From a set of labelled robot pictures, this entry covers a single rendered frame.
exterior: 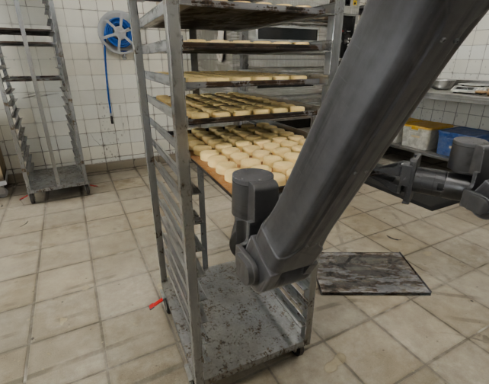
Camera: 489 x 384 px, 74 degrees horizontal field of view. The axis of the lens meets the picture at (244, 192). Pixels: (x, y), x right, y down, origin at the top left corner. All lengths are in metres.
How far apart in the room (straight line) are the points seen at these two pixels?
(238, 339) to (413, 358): 0.77
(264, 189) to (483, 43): 4.40
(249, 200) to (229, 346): 1.05
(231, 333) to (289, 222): 1.16
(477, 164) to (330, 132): 0.51
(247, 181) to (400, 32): 0.26
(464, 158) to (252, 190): 0.46
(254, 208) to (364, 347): 1.35
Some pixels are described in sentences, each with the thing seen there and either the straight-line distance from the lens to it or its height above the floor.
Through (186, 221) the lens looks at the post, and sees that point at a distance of 0.91.
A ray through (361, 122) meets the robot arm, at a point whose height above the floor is 1.15.
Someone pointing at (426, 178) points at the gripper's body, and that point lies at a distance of 0.77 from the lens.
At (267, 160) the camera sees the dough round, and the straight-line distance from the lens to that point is 0.79.
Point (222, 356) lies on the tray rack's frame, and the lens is 1.38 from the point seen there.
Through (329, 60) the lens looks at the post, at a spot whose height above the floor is 1.19.
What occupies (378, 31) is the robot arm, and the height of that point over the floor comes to 1.21.
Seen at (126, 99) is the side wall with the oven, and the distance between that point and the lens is 3.99.
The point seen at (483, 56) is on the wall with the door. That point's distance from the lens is 4.70.
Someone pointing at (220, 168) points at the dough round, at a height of 0.97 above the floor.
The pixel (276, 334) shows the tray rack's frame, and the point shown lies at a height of 0.15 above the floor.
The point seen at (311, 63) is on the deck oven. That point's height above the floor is 1.16.
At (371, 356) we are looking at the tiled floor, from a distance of 1.68.
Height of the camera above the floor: 1.19
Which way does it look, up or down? 22 degrees down
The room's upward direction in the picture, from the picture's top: straight up
